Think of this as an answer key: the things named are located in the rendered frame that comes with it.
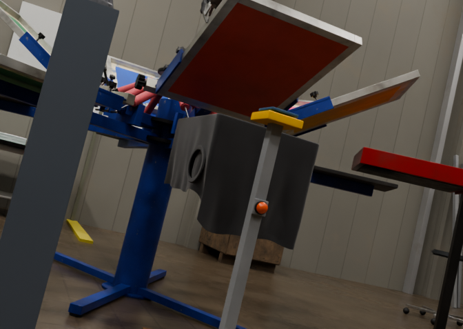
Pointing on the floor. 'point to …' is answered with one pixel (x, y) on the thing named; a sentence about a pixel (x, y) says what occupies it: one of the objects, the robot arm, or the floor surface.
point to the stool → (430, 308)
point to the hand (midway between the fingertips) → (211, 23)
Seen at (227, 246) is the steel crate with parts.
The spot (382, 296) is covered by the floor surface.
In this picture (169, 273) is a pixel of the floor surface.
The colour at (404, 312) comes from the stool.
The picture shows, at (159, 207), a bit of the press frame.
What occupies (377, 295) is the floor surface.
